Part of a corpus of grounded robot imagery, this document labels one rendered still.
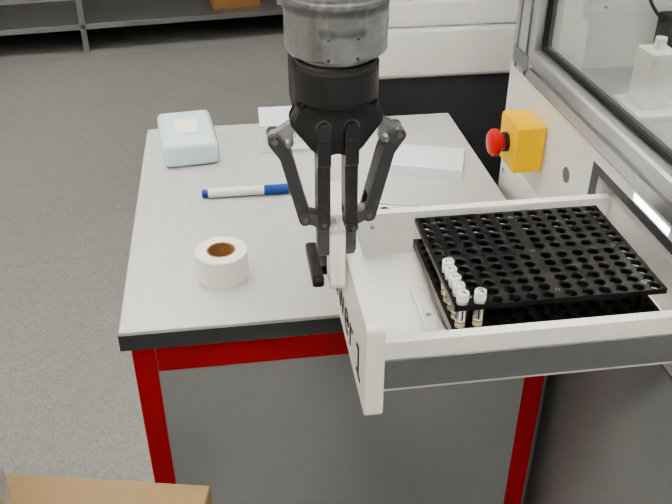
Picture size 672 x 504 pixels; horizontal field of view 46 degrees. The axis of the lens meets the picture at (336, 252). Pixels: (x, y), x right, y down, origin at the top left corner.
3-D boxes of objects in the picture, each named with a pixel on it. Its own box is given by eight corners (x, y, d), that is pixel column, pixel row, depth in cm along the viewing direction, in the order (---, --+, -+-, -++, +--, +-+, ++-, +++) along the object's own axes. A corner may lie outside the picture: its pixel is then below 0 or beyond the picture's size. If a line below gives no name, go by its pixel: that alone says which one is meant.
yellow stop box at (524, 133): (507, 174, 115) (513, 129, 111) (492, 153, 121) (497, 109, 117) (541, 172, 116) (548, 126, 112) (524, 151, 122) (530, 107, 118)
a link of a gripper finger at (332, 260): (338, 229, 76) (330, 230, 76) (338, 289, 80) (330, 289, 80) (333, 214, 79) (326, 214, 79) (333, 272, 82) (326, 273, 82)
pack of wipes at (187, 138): (221, 164, 136) (218, 140, 134) (164, 170, 134) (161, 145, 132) (210, 129, 148) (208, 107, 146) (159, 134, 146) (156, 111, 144)
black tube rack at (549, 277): (449, 357, 81) (454, 306, 78) (411, 263, 96) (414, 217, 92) (654, 338, 84) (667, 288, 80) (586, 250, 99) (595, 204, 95)
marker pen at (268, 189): (202, 200, 125) (201, 191, 124) (202, 195, 126) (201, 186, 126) (289, 194, 127) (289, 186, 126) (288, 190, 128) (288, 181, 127)
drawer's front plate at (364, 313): (364, 419, 76) (367, 328, 70) (325, 257, 100) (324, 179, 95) (382, 417, 76) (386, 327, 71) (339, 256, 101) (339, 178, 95)
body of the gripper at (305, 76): (291, 70, 65) (294, 172, 70) (393, 65, 66) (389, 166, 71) (283, 41, 71) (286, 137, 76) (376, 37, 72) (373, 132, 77)
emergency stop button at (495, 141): (490, 161, 115) (493, 135, 113) (482, 149, 119) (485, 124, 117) (510, 159, 116) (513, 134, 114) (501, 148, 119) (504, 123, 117)
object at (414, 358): (380, 394, 77) (382, 345, 74) (341, 253, 98) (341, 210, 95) (761, 356, 82) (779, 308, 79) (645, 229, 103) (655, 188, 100)
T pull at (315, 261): (313, 290, 81) (312, 279, 80) (305, 251, 87) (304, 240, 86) (348, 287, 81) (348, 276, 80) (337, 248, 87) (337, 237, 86)
